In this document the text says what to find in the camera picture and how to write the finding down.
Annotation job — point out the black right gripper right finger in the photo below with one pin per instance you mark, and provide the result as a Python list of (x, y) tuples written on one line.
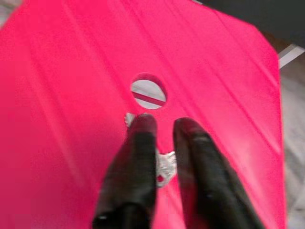
[(205, 171)]

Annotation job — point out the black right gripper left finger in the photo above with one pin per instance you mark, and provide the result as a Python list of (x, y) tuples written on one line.
[(133, 167)]

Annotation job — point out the red plastic stool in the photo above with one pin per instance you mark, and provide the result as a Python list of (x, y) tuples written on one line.
[(71, 95)]

